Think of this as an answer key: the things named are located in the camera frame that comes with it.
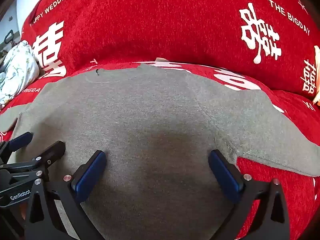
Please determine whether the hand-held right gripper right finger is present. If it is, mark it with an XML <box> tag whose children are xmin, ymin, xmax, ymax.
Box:
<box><xmin>208</xmin><ymin>149</ymin><xmax>290</xmax><ymax>240</ymax></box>

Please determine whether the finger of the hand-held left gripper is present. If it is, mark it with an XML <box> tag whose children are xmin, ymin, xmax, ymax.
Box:
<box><xmin>0</xmin><ymin>140</ymin><xmax>66</xmax><ymax>182</ymax></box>
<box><xmin>0</xmin><ymin>131</ymin><xmax>34</xmax><ymax>165</ymax></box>

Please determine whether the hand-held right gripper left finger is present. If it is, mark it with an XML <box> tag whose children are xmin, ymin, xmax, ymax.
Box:
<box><xmin>24</xmin><ymin>150</ymin><xmax>107</xmax><ymax>240</ymax></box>

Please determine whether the grey sweater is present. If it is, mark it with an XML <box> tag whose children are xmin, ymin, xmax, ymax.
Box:
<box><xmin>0</xmin><ymin>64</ymin><xmax>320</xmax><ymax>240</ymax></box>

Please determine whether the light floral blanket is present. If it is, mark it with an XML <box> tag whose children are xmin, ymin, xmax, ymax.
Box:
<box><xmin>0</xmin><ymin>40</ymin><xmax>40</xmax><ymax>107</ymax></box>

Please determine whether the red printed sofa cover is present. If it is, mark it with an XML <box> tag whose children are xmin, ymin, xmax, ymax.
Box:
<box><xmin>0</xmin><ymin>0</ymin><xmax>320</xmax><ymax>240</ymax></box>

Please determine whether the black exercise machine handle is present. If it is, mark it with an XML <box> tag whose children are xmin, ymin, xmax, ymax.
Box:
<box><xmin>3</xmin><ymin>29</ymin><xmax>14</xmax><ymax>46</ymax></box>

